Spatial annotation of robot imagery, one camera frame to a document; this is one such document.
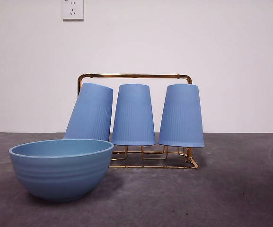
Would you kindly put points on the blue ribbed plastic cup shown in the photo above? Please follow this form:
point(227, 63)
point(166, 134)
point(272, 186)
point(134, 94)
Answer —
point(134, 116)
point(181, 116)
point(91, 111)

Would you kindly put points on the light blue ribbed bowl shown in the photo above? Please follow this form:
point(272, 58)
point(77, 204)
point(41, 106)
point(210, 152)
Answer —
point(60, 175)

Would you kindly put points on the white wall socket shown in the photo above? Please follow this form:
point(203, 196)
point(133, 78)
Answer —
point(73, 14)

